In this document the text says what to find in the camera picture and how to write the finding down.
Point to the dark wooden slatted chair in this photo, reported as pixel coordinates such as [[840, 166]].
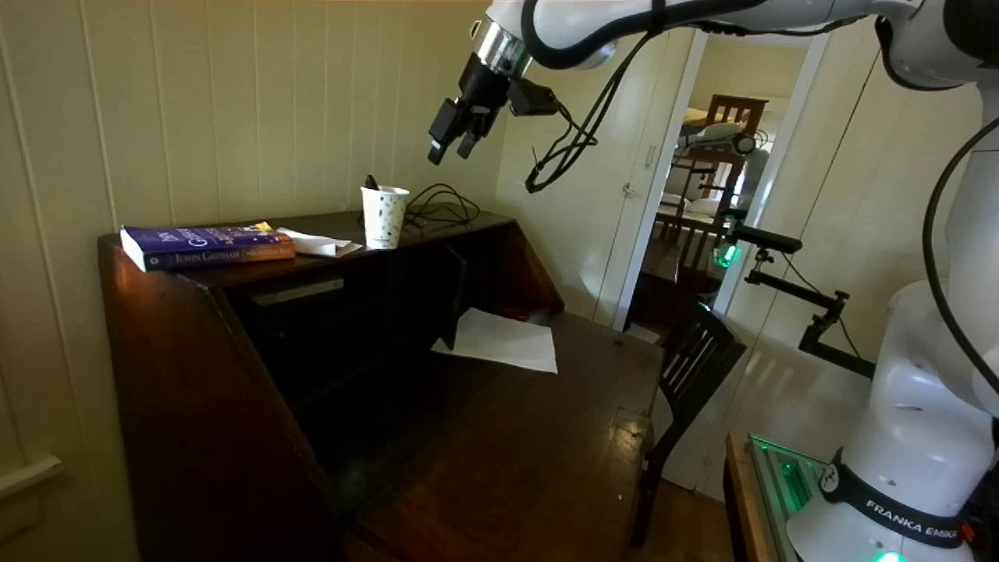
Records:
[[693, 361]]

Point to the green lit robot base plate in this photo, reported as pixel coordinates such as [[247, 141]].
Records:
[[775, 477]]

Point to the white paper sheet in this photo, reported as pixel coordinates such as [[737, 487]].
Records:
[[500, 342]]

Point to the dark wooden secretary desk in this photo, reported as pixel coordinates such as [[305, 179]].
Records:
[[500, 457]]

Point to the blue book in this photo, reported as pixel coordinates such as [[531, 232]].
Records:
[[198, 240]]

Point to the white panel door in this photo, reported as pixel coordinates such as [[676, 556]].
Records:
[[593, 228]]

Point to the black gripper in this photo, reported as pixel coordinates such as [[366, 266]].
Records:
[[477, 99]]

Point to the light wooden table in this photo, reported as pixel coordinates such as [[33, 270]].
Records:
[[742, 520]]

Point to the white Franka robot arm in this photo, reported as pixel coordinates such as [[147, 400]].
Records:
[[917, 438]]

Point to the white notepad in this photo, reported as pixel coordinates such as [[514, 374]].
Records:
[[322, 244]]

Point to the white dotted paper cup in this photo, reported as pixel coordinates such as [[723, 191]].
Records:
[[386, 220]]

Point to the black capped marker pen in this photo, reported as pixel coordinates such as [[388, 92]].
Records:
[[370, 183]]

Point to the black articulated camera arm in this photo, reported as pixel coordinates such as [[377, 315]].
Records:
[[769, 240]]

